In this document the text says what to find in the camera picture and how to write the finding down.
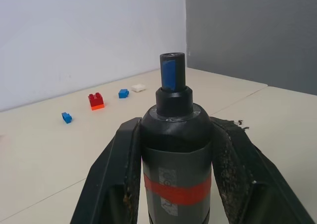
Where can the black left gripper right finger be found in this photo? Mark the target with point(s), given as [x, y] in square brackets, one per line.
[250, 184]

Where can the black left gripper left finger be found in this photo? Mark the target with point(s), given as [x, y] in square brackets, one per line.
[106, 177]

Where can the orange toy brick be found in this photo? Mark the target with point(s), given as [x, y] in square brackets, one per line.
[97, 106]

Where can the blue toy brick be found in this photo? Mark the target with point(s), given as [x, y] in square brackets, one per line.
[67, 117]
[123, 93]

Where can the red toy brick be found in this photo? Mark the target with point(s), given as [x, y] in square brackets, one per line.
[95, 99]

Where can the white toy brick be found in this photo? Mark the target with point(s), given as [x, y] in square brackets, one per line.
[138, 87]

